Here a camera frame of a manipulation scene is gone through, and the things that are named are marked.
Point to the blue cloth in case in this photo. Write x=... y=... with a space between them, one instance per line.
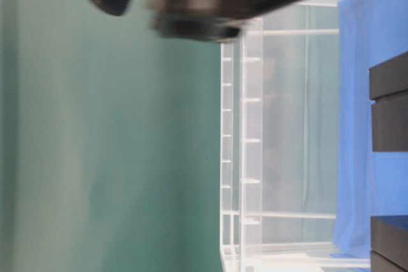
x=368 y=183

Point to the clear plastic storage case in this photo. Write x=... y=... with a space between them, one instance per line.
x=280 y=94

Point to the black RealSense box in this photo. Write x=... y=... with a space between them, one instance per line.
x=388 y=243
x=388 y=91

